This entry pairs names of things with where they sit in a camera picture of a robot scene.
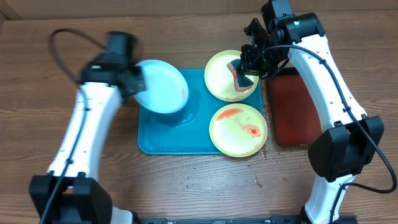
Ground orange sponge with green scourer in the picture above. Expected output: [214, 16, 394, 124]
[227, 59, 254, 92]

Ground white plate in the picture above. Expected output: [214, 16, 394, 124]
[134, 60, 189, 114]

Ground yellow plate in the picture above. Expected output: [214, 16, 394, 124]
[209, 103, 268, 157]
[205, 50, 259, 102]

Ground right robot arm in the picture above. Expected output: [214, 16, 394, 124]
[238, 13, 384, 223]

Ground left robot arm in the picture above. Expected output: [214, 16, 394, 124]
[29, 52, 144, 223]

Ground black tray with red inside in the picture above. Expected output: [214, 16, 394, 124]
[267, 67, 322, 146]

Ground teal plastic tray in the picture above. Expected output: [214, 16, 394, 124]
[137, 68, 266, 156]

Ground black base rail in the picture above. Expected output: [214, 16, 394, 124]
[134, 215, 310, 224]

